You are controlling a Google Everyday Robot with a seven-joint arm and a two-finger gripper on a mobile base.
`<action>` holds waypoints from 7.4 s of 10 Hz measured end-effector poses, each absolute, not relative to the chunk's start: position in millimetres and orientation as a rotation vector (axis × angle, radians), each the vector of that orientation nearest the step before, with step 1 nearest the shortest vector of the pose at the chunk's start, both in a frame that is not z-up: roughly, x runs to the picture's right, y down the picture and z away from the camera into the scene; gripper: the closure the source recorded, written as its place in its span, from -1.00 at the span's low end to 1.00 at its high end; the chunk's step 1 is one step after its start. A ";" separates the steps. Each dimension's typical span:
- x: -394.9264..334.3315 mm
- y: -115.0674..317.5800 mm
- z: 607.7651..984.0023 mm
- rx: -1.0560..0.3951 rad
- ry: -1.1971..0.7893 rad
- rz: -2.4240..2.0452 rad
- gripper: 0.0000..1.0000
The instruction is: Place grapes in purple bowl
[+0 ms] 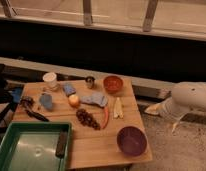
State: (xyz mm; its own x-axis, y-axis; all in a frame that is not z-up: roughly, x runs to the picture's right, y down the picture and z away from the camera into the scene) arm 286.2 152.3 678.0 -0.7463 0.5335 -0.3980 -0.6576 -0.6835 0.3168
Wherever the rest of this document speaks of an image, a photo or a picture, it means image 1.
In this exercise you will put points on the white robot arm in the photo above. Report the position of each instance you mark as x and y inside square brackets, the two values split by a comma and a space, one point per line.
[185, 97]

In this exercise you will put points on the orange bowl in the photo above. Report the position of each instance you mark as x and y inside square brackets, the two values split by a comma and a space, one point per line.
[113, 84]

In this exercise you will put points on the purple bowl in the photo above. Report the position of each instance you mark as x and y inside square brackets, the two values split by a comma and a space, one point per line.
[131, 141]

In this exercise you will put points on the small metal cup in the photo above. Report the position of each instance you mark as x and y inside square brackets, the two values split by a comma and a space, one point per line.
[90, 81]

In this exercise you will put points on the grey blue cloth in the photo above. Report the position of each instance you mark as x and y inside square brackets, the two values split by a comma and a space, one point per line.
[96, 98]

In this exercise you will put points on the orange carrot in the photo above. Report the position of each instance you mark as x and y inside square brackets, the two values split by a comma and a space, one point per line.
[106, 117]

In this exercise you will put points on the dark grape bunch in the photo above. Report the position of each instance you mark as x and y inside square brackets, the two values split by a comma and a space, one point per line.
[87, 119]

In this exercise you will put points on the white plastic cup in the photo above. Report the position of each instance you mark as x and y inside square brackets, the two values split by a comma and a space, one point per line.
[50, 79]

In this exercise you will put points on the blue toy piece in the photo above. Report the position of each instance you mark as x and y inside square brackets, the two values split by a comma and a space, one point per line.
[46, 101]

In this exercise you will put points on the dark brush in tray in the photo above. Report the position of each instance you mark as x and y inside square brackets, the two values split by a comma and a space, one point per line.
[60, 148]

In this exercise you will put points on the dark small toy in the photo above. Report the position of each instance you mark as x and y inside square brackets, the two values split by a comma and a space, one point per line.
[26, 101]

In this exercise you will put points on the blue object at left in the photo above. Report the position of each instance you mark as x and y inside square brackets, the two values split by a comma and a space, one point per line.
[16, 94]

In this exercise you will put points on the green plastic tray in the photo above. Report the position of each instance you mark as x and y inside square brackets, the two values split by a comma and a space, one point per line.
[31, 146]

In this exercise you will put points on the black stand at left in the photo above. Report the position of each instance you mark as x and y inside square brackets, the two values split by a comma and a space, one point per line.
[5, 96]

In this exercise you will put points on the black handled tool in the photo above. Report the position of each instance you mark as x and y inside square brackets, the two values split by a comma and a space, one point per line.
[37, 115]

